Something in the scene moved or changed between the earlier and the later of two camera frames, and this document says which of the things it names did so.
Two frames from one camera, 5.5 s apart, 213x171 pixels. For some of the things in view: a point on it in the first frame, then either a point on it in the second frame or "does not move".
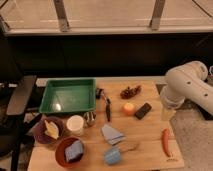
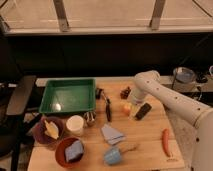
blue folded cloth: x=114 y=137 does not move
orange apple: x=129 y=109 does not move
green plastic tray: x=63 y=95 does not move
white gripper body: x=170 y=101 -> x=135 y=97
